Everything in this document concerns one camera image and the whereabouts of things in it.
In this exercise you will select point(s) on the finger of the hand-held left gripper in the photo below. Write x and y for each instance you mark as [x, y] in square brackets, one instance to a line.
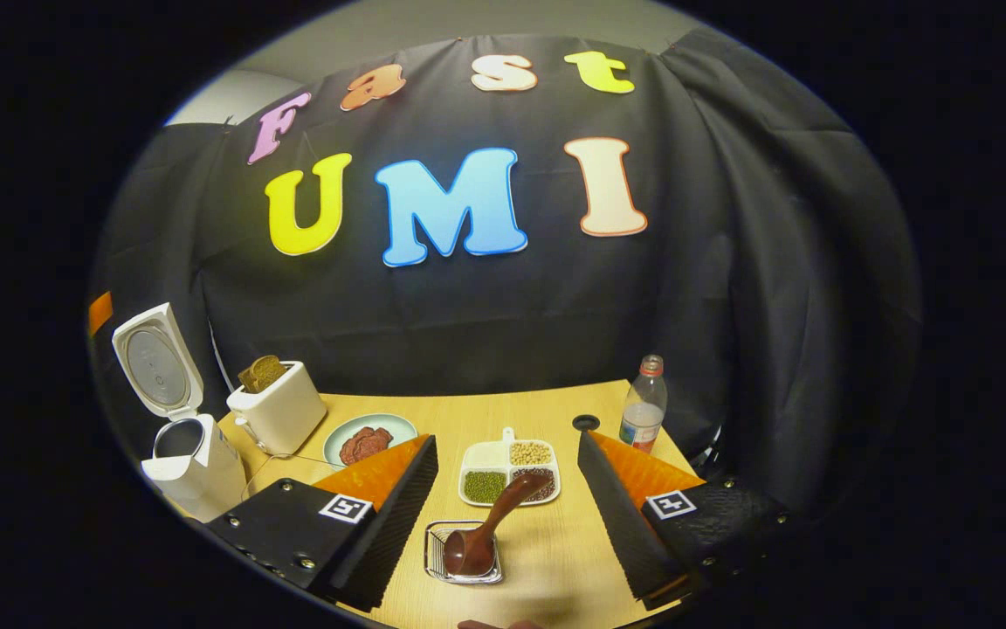
[100, 313]

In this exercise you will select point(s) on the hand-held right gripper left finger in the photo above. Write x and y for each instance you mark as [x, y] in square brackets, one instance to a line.
[293, 524]

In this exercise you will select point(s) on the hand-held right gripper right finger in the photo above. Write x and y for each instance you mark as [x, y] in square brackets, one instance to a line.
[713, 528]

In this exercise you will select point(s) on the brown wooden spoon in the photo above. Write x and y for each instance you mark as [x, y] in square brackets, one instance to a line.
[472, 550]

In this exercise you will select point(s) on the pale green round plate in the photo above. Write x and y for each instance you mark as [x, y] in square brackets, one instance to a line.
[337, 437]

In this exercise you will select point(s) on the brown meat pieces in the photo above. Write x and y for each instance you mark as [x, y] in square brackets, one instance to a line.
[365, 445]

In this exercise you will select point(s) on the white toaster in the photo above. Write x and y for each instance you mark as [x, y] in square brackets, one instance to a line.
[285, 415]

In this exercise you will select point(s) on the clear plastic water bottle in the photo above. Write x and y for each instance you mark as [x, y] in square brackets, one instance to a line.
[643, 419]

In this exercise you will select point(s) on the brown toast slice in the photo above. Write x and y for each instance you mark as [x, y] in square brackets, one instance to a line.
[276, 369]
[257, 376]

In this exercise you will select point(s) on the dark red beans pile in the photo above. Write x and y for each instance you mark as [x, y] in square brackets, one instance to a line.
[547, 494]

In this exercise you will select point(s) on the green mung beans pile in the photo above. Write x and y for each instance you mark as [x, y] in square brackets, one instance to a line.
[484, 487]

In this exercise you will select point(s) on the yellow soybeans pile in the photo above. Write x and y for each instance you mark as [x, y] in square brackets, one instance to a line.
[529, 453]

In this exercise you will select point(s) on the white divided dish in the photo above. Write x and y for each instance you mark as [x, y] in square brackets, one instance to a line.
[485, 456]

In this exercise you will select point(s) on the black backdrop cloth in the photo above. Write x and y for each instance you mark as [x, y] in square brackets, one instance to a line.
[485, 323]

